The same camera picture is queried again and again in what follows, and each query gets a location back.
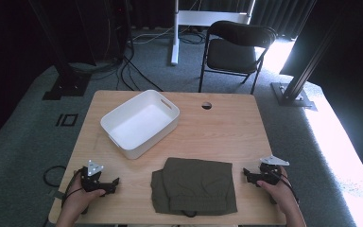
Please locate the white plastic bin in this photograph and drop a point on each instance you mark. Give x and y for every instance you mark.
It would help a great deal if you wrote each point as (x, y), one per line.
(138, 126)

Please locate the person's right hand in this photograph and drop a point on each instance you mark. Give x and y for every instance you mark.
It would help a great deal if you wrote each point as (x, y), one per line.
(280, 194)

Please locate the dark curtain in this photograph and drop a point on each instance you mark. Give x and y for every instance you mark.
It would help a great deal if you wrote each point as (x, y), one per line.
(277, 14)

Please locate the black folding chair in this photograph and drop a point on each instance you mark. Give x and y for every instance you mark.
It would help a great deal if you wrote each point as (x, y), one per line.
(233, 52)

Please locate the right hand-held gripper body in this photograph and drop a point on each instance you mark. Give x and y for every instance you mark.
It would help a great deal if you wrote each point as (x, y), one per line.
(270, 174)

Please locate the black metal stand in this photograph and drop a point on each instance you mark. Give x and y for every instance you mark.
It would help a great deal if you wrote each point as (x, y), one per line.
(299, 78)
(64, 75)

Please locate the white metal desk frame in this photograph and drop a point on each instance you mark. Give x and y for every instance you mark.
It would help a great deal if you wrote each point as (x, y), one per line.
(201, 17)

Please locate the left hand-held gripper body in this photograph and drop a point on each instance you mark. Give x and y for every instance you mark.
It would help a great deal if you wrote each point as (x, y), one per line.
(90, 180)

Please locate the person's left hand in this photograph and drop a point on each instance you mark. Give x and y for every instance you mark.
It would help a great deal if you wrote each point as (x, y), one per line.
(78, 201)

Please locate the olive green pants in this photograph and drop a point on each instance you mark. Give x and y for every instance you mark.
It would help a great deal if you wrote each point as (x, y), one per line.
(195, 187)

